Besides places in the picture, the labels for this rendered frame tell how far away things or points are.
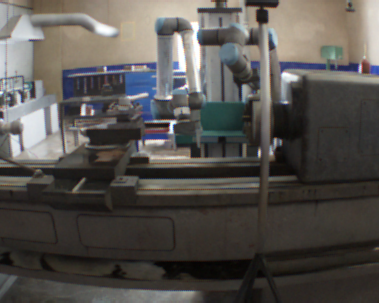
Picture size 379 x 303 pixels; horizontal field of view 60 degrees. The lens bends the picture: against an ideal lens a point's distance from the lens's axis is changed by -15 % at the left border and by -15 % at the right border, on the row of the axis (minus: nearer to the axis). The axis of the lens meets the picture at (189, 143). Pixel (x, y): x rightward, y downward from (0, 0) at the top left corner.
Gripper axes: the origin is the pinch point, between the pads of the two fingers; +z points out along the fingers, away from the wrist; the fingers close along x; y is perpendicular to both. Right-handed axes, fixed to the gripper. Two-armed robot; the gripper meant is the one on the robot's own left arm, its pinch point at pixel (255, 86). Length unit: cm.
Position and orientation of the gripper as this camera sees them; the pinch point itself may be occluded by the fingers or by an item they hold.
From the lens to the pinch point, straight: 189.9
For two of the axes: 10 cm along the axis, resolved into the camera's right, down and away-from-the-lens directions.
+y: -0.2, 9.3, -3.6
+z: 4.9, 3.2, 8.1
